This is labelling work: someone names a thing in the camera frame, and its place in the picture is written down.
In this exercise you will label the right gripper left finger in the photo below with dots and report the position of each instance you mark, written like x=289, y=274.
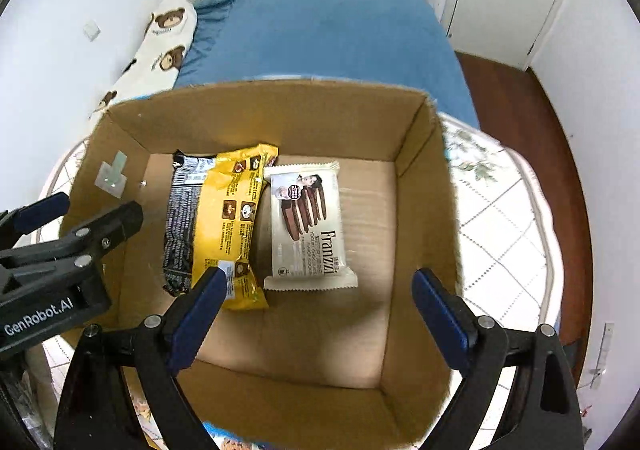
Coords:
x=96, y=410

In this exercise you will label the yellow snack packet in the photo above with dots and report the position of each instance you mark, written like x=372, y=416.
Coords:
x=225, y=221

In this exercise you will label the white wall switch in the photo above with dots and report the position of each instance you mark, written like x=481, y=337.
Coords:
x=91, y=30

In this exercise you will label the floral white tablecloth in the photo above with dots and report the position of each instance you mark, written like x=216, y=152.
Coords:
x=500, y=239

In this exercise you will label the blue bed sheet mattress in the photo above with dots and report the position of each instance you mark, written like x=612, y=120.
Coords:
x=393, y=42

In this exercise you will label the black snack packet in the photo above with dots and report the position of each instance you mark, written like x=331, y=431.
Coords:
x=188, y=175

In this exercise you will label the white wall socket strip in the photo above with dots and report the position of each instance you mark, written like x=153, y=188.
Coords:
x=599, y=370

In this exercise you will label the bear print white blanket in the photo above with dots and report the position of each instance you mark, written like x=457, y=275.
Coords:
x=158, y=61

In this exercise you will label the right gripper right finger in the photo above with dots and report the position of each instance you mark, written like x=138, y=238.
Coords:
x=542, y=410

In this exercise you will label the cardboard box blue outside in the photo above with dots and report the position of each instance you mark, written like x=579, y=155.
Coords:
x=340, y=358

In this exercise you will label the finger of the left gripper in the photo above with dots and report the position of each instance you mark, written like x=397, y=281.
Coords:
x=77, y=249
x=24, y=220

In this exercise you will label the white Franzzi wafer packet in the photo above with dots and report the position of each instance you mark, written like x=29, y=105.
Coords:
x=307, y=239

